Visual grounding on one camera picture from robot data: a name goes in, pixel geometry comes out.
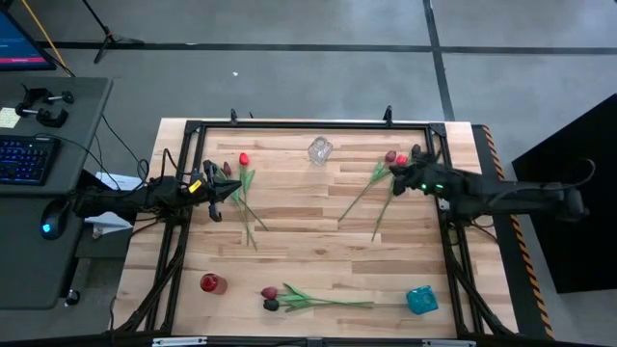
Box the clear cut glass vase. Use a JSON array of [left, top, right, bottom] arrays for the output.
[[308, 135, 334, 167]]

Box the black C-clamp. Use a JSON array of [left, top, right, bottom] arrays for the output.
[[21, 84, 76, 108], [14, 102, 69, 129]]

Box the backlit black keyboard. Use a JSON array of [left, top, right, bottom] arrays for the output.
[[0, 135, 62, 187]]

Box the yellow cable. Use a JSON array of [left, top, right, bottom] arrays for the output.
[[19, 0, 76, 77]]

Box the black aluminium table frame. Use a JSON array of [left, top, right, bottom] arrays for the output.
[[110, 108, 520, 341]]

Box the blue glass vase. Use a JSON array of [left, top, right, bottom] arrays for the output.
[[405, 284, 440, 316]]

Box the grey side desk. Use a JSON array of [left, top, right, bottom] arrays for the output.
[[0, 75, 115, 309]]

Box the white paper sheet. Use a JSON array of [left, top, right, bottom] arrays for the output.
[[94, 172, 144, 192]]

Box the black tripod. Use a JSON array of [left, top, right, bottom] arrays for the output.
[[80, 0, 146, 65]]

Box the yellow sticky note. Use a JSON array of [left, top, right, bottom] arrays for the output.
[[0, 106, 21, 129]]

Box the red glass vase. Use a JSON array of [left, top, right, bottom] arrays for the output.
[[200, 273, 228, 296]]

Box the large black cabinet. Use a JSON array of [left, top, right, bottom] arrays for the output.
[[511, 93, 617, 294]]

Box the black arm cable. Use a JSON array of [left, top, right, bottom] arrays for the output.
[[486, 157, 597, 206]]

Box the folded white paper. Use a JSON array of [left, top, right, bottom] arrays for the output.
[[84, 211, 134, 239]]

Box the silver metal bracket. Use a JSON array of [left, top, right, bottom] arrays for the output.
[[421, 338, 477, 347], [151, 336, 208, 347]]

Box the bright red artificial tulip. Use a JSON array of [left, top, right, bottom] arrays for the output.
[[370, 153, 410, 243], [238, 151, 259, 251]]

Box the dark purple artificial tulip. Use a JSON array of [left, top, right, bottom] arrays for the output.
[[220, 161, 270, 232], [262, 293, 375, 313]]

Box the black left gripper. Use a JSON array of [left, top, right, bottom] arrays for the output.
[[190, 160, 243, 224]]

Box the black computer mouse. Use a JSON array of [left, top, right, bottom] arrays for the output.
[[40, 197, 72, 241]]

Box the computer monitor with blue screen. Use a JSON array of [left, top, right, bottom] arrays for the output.
[[0, 8, 58, 72]]

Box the black desk cable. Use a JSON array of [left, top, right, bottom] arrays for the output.
[[34, 113, 151, 194]]

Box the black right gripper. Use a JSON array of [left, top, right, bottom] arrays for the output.
[[388, 143, 467, 199]]

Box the maroon artificial tulip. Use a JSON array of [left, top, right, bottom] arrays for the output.
[[260, 282, 375, 309], [336, 149, 399, 223]]

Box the hazard striped black strip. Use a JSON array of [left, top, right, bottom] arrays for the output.
[[473, 123, 555, 339]]

